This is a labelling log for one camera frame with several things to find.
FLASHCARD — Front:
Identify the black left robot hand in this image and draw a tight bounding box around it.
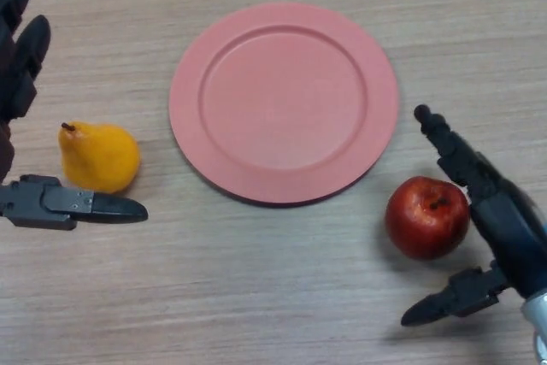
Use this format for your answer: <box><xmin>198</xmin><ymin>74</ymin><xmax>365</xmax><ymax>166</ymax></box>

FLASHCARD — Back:
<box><xmin>0</xmin><ymin>0</ymin><xmax>149</xmax><ymax>231</ymax></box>

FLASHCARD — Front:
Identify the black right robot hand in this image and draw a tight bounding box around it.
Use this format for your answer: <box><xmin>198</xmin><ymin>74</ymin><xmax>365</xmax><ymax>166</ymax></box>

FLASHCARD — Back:
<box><xmin>400</xmin><ymin>103</ymin><xmax>547</xmax><ymax>327</ymax></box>

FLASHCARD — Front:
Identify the red apple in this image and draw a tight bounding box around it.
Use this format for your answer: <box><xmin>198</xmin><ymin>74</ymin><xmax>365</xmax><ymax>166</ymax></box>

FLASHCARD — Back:
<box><xmin>384</xmin><ymin>175</ymin><xmax>472</xmax><ymax>262</ymax></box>

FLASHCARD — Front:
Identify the pink round plate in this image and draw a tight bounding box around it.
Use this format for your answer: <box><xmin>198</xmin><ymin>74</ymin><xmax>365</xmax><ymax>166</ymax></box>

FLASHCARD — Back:
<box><xmin>168</xmin><ymin>1</ymin><xmax>402</xmax><ymax>208</ymax></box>

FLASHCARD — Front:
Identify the yellow orange pear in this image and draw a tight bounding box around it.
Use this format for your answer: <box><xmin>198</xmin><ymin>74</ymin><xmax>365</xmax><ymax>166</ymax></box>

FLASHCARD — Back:
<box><xmin>58</xmin><ymin>121</ymin><xmax>141</xmax><ymax>195</ymax></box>

